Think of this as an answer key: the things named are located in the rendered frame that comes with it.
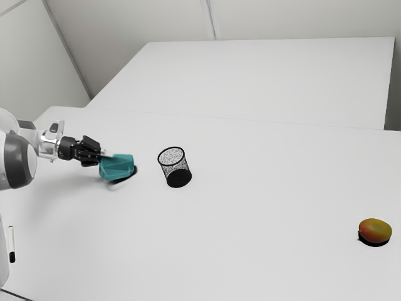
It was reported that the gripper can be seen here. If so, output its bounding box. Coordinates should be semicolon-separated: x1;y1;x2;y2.
57;135;114;168

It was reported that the black mesh pen holder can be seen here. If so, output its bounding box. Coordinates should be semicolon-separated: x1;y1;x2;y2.
157;145;193;189

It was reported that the orange green mango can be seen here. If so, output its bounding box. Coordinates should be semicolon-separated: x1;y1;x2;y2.
357;218;393;247

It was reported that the white pen with black cap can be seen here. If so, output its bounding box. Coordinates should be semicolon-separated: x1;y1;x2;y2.
7;224;17;264

